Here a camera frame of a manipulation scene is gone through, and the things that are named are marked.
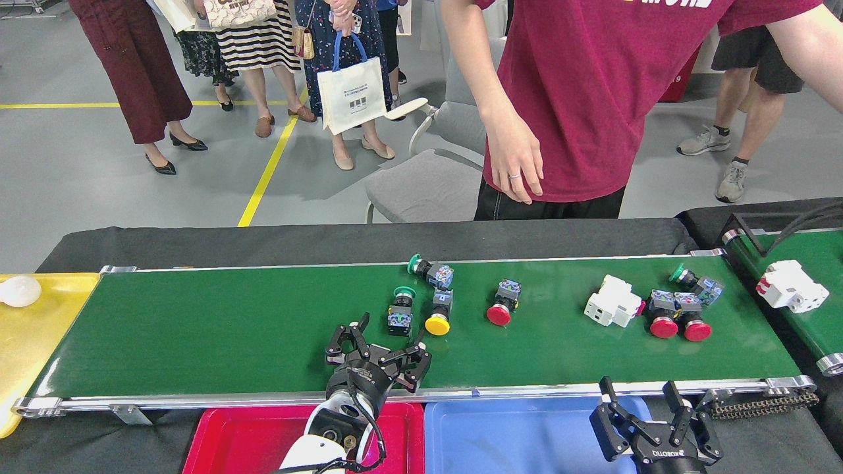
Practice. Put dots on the white printed paper bag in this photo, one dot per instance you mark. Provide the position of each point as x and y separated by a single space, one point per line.
174 13

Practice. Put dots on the grey office chair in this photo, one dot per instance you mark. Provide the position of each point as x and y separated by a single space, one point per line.
415 187

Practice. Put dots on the person's hand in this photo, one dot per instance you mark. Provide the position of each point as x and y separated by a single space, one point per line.
341 18

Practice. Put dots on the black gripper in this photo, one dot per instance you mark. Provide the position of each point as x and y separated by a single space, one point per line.
668 457
362 385

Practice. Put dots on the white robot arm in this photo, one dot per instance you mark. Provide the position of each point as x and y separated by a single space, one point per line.
316 457

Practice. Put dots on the red plastic tray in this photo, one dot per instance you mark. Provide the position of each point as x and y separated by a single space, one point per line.
237 441

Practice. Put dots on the blue plastic tray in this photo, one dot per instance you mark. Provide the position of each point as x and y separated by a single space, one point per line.
514 438

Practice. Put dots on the white circuit breaker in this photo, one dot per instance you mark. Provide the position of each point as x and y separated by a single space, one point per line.
612 303
790 286

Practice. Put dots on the person's right hand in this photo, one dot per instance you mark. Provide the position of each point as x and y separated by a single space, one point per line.
517 158

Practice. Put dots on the white canvas tote bag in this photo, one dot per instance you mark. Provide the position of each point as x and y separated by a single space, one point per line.
352 95

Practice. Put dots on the yellow push button switch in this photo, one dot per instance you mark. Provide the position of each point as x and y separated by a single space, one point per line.
438 324

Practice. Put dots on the person's left forearm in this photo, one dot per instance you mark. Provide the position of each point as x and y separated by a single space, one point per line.
823 59

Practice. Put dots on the red fire extinguisher box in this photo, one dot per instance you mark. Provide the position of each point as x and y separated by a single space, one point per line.
675 89

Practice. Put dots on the cream patterned shoulder bag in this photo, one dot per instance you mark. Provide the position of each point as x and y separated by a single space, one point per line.
240 12

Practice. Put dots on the yellow plastic tray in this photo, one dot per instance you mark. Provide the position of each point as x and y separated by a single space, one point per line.
26 368

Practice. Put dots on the person's right forearm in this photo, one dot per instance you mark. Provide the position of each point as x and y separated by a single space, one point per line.
477 66

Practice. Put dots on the small tan handbag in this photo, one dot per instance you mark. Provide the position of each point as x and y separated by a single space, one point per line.
304 43

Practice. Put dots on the smartphone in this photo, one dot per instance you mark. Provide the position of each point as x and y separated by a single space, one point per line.
356 24

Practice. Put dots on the black metal frame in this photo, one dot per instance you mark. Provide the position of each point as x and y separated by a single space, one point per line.
764 252

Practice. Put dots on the person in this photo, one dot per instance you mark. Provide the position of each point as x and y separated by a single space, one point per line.
201 56
593 99
257 46
132 66
731 99
369 20
388 33
431 26

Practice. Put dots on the green conveyor belt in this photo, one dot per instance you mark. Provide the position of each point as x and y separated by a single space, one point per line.
230 342
813 336

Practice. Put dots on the white light bulb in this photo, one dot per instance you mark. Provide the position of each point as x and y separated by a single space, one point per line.
20 291

